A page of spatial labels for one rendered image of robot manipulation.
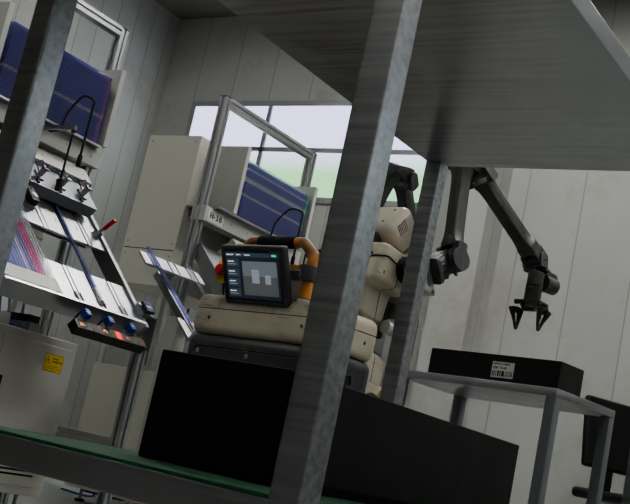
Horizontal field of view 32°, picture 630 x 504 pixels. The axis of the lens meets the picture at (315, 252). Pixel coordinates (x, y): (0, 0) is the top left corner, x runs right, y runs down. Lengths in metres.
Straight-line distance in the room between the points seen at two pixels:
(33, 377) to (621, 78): 2.90
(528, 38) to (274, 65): 7.82
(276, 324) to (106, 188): 6.29
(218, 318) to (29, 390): 0.96
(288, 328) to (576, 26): 1.89
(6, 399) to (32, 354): 0.18
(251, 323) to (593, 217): 4.54
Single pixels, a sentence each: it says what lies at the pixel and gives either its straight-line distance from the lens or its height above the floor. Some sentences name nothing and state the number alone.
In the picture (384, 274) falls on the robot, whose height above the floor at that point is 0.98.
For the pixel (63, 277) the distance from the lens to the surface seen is 3.71.
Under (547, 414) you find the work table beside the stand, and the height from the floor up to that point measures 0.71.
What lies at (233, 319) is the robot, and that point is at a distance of 3.20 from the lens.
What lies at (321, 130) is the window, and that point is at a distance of 8.58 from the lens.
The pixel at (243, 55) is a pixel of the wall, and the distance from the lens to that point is 9.37.
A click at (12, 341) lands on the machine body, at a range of 3.88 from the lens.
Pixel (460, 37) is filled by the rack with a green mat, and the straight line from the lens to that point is 1.37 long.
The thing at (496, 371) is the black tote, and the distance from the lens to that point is 4.11.
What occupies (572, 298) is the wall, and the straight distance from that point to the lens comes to 7.29.
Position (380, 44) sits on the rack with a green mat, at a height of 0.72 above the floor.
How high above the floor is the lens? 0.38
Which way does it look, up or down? 11 degrees up
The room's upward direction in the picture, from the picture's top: 12 degrees clockwise
